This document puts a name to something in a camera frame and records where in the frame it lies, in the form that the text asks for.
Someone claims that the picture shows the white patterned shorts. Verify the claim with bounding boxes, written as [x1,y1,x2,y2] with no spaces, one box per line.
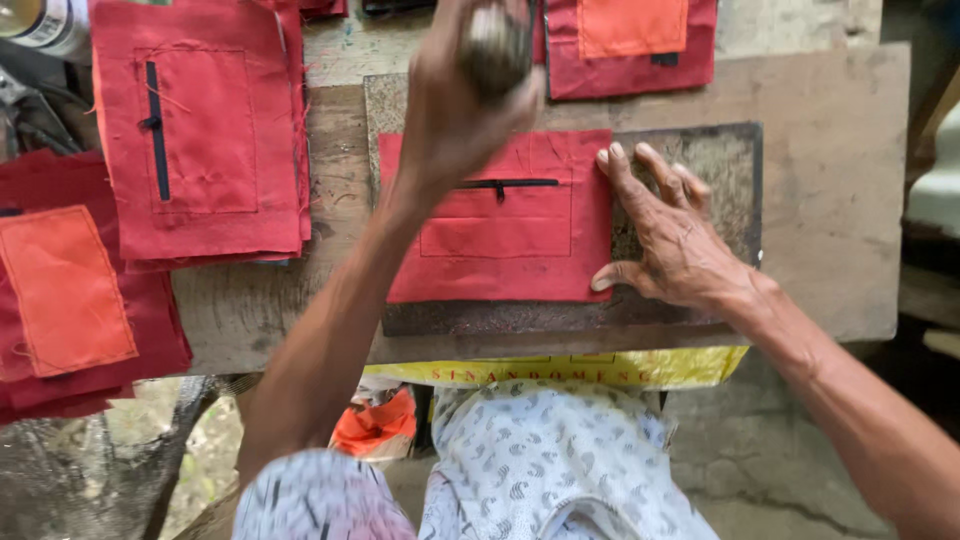
[232,378,723,540]

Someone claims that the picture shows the red fabric scraps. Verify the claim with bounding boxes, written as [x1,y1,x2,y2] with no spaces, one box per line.
[298,0,351,21]

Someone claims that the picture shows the black flat object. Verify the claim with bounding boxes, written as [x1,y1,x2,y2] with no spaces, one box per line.
[361,0,438,17]

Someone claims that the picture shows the clear bottle with label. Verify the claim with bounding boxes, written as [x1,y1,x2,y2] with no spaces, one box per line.
[0,0,93,63]

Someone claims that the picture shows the person's right hand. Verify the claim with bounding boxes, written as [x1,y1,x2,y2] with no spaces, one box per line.
[590,141,760,321]

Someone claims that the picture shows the red zippered fabric piece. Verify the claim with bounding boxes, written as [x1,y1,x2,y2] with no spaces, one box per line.
[377,129,616,306]

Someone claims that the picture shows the yellow woven sack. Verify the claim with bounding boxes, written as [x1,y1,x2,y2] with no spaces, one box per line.
[363,345,750,392]

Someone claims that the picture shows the dark machine parts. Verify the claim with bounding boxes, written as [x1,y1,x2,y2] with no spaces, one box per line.
[0,39,102,160]

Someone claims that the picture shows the dark worn metal plate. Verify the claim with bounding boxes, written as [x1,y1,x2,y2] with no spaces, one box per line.
[363,72,765,338]

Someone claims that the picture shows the stack of red zippered panels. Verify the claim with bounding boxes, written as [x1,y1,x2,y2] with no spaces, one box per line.
[88,0,313,273]

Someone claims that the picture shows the dark worn mallet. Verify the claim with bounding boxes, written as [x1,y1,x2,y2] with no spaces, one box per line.
[457,0,538,105]

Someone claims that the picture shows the stack of red orange-pocket panels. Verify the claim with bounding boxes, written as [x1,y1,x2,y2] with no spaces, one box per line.
[0,148,195,427]

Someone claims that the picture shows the red panel with orange pocket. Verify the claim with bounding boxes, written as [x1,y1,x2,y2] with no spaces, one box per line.
[532,0,720,102]

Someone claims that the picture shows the person's left hand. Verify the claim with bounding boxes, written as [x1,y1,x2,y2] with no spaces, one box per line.
[401,0,547,198]

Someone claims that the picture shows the white plastic object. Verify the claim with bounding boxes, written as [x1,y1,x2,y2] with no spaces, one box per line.
[905,101,960,242]

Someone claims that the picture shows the orange cloth scraps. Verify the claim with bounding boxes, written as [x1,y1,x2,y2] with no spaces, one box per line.
[330,385,418,459]

